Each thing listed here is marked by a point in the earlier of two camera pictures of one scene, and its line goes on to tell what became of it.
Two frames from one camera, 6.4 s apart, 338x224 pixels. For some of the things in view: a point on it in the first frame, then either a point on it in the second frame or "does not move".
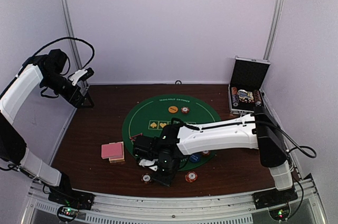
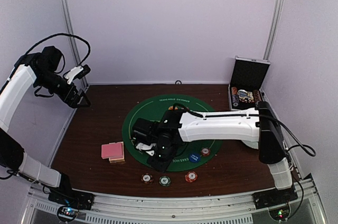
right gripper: x=166 y=180 -> x=161 y=165
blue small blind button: x=195 y=157 does not move
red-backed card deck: x=112 y=150 does not move
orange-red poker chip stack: x=191 y=176 does not move
